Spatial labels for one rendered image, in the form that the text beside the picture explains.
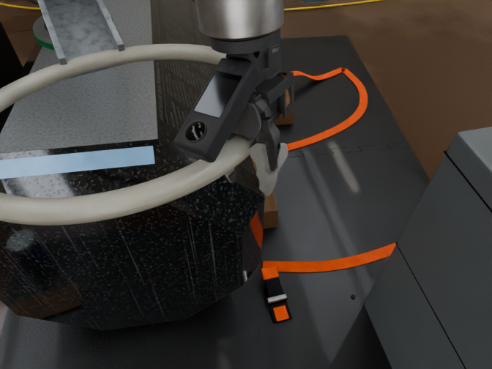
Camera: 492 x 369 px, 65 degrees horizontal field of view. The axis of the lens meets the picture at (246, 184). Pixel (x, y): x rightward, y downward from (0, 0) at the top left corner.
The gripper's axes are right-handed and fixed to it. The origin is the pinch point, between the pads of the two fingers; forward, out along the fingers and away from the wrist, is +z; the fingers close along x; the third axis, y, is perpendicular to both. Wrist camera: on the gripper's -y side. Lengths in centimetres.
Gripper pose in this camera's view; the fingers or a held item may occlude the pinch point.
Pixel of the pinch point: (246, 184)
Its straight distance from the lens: 52.9
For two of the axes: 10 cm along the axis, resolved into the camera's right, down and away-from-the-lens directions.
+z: 0.8, 7.7, 6.3
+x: -8.3, -3.0, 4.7
